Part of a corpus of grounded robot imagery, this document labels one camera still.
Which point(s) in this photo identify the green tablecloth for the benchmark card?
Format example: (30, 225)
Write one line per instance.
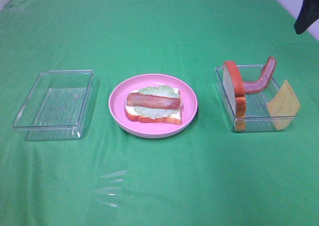
(206, 175)

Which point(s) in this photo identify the toy bacon strip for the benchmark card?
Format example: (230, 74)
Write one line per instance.
(265, 76)
(152, 101)

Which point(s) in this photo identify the toy bread slice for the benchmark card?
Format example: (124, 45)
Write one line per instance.
(234, 89)
(149, 120)

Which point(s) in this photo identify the yellow toy cheese slice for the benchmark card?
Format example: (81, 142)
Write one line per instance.
(284, 107)

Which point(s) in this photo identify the clear left plastic container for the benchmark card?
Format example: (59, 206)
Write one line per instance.
(57, 106)

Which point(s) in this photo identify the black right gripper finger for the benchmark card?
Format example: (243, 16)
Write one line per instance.
(309, 13)

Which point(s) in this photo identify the clear right plastic container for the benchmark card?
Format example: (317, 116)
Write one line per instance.
(257, 117)

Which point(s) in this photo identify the pink plate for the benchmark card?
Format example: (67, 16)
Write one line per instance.
(152, 130)

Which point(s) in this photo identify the clear plastic container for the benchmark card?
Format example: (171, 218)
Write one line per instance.
(257, 117)
(57, 106)

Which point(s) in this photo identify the toy lettuce leaf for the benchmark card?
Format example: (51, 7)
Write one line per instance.
(163, 91)

